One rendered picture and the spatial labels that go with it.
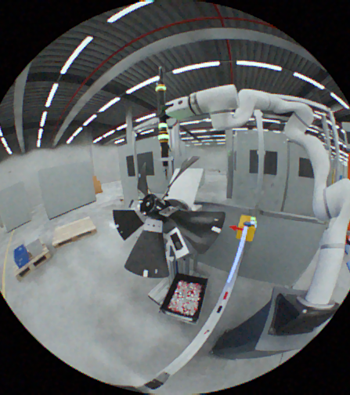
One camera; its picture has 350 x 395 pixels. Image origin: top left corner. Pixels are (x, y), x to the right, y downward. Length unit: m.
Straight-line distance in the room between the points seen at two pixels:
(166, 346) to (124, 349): 0.41
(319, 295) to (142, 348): 1.35
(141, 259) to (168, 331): 1.01
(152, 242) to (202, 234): 0.26
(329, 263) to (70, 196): 6.22
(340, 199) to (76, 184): 6.31
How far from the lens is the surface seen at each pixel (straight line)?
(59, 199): 5.81
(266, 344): 0.55
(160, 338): 1.43
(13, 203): 7.46
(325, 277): 0.49
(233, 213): 1.20
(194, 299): 0.62
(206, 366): 1.44
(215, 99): 0.42
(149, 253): 0.58
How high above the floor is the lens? 1.41
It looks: 17 degrees down
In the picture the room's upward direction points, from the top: 4 degrees counter-clockwise
